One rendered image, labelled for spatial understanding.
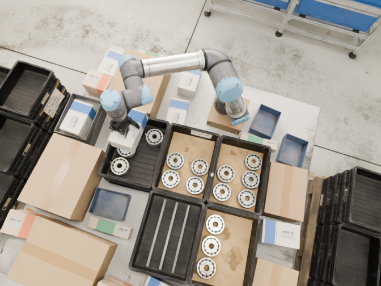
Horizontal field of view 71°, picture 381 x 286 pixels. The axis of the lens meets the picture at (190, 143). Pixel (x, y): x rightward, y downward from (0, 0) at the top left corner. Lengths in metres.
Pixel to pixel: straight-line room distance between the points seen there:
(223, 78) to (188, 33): 2.02
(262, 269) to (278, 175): 0.51
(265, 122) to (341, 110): 1.34
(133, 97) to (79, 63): 2.04
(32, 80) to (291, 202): 2.07
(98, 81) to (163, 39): 1.40
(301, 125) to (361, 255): 1.01
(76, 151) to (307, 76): 2.39
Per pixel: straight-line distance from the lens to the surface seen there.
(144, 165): 1.58
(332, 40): 3.33
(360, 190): 2.29
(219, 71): 1.16
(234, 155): 1.62
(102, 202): 1.71
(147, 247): 1.53
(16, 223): 1.72
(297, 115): 2.00
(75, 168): 1.59
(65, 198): 1.57
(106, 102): 1.02
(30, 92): 2.41
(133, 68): 1.11
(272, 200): 1.59
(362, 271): 2.36
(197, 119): 1.81
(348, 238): 2.32
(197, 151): 1.59
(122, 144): 1.30
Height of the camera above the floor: 2.35
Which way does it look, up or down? 71 degrees down
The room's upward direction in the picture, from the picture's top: 8 degrees clockwise
